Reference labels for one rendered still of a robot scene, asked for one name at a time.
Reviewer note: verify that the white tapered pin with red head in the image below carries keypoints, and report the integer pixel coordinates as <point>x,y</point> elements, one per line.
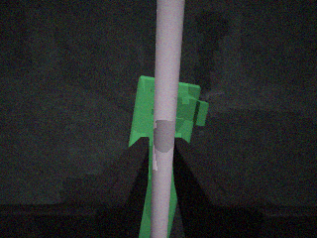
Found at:
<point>170,15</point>

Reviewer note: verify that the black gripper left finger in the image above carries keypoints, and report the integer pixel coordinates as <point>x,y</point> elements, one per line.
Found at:
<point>110,206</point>

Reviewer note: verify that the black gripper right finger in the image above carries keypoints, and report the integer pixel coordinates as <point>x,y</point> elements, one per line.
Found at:
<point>214,205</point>

